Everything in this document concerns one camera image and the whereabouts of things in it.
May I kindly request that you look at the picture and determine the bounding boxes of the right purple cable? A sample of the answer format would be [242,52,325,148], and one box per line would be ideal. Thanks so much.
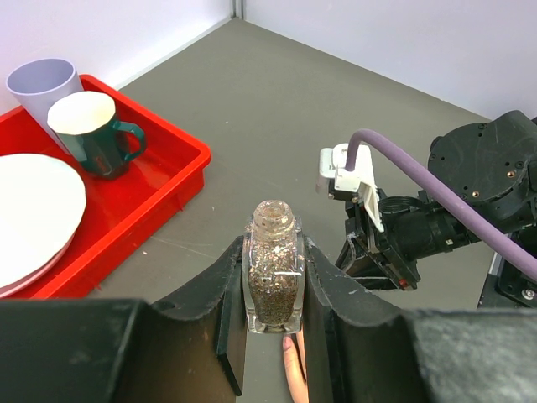
[343,128,537,282]

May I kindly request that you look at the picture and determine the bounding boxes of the glitter nail polish bottle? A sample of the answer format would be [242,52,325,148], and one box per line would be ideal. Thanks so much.
[242,200,305,334]

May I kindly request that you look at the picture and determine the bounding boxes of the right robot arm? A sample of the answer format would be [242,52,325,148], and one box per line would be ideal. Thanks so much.
[329,110,536,290]

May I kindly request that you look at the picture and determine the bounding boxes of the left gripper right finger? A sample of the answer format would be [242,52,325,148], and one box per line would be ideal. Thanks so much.
[303,240,536,402]

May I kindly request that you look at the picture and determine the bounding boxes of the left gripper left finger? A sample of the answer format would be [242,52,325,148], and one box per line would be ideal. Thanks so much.
[1,238,247,402]

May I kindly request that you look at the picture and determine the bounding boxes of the lavender plastic cup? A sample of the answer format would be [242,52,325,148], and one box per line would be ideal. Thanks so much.
[6,58,84,154]

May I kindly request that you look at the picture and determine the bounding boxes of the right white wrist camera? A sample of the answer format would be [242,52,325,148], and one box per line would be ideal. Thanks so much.
[315,143,384,233]

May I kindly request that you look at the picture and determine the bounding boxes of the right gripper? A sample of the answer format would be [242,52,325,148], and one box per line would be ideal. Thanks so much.
[334,191,420,290]

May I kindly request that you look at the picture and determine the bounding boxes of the mannequin hand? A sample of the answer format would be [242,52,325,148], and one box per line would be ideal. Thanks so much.
[282,332,310,403]

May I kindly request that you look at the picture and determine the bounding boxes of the red plastic tray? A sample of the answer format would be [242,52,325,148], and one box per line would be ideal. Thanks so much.
[1,75,211,299]

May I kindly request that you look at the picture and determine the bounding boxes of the dark green mug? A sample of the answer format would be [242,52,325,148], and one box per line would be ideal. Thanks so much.
[47,91,147,180]

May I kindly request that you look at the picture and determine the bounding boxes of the white paper plates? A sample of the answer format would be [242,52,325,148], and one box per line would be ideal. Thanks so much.
[1,154,86,298]

